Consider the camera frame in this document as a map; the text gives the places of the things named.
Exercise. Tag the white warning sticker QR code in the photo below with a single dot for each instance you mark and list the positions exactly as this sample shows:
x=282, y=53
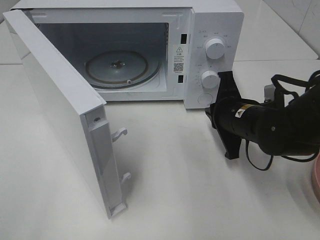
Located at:
x=178, y=58

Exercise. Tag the upper white power knob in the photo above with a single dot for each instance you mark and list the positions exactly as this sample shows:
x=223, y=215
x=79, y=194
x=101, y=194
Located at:
x=215, y=48

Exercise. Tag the pink round plate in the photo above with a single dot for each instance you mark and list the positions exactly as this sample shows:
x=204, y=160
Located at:
x=315, y=178

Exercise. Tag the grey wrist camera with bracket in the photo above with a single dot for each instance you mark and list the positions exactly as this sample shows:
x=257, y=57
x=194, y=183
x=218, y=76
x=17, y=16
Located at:
x=269, y=94

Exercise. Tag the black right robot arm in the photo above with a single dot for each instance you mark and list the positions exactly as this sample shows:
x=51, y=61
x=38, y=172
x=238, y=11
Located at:
x=286, y=125

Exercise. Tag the round white door button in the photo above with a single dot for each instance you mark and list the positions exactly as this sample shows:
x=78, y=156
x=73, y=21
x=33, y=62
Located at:
x=205, y=100

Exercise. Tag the white microwave oven body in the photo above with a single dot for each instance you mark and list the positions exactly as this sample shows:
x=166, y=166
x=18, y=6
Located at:
x=83, y=29

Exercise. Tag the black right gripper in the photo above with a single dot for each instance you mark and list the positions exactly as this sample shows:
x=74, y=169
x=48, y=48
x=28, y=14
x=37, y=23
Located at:
x=232, y=116

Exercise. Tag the white microwave door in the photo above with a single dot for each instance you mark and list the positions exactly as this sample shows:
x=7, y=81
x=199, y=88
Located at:
x=73, y=108

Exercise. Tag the lower white timer knob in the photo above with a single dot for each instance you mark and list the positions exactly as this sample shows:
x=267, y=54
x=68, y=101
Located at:
x=210, y=79

